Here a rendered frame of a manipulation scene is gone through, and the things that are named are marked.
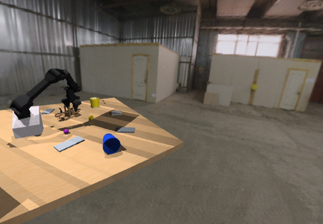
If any blue open cylinder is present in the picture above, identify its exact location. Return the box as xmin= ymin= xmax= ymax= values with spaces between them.
xmin=102 ymin=134 xmax=121 ymax=154

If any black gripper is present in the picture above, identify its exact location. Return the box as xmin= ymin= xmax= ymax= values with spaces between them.
xmin=62 ymin=94 xmax=81 ymax=111

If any yellow cup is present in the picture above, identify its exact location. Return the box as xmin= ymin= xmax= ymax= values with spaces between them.
xmin=90 ymin=97 xmax=99 ymax=108

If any small wooden catapult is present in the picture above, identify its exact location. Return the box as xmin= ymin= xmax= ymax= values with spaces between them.
xmin=55 ymin=105 xmax=80 ymax=120

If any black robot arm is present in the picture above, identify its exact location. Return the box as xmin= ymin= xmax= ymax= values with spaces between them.
xmin=9 ymin=69 xmax=81 ymax=120

